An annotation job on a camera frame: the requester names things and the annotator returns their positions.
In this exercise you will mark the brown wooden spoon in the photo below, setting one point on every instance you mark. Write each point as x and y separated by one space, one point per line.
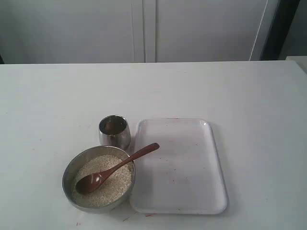
92 182

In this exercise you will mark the white plastic tray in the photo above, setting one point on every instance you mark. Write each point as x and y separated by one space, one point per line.
184 175

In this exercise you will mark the small steel cup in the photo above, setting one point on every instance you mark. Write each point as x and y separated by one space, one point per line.
114 131

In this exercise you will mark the white side table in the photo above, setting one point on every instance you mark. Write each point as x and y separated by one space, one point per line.
300 60

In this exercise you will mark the wide steel rice bowl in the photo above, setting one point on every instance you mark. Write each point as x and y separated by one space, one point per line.
79 161

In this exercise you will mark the dark door frame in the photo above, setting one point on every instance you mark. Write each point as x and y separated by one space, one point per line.
279 29

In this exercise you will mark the beige granular powder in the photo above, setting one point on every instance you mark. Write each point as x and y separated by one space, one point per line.
111 190

